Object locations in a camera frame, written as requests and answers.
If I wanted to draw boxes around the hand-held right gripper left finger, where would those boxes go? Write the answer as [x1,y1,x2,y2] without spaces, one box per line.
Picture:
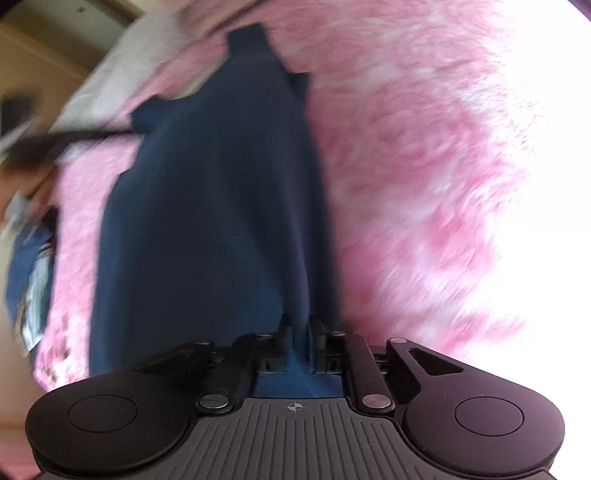
[134,320,297,414]

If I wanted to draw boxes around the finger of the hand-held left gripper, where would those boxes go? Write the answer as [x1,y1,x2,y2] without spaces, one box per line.
[54,128,139,145]

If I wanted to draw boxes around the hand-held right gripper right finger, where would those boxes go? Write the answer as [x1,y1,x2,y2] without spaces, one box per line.
[308,314,465,414]

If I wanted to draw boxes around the dark blue garment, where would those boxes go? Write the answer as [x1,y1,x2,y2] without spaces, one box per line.
[88,25,352,400]

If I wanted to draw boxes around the pale bed sheet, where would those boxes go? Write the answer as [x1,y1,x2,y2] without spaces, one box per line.
[46,13,232,139]

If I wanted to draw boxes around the person's blue clothing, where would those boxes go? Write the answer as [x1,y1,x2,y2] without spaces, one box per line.
[4,208,60,357]

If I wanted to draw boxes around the pink floral blanket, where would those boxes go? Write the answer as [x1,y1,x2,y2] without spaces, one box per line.
[32,0,591,393]

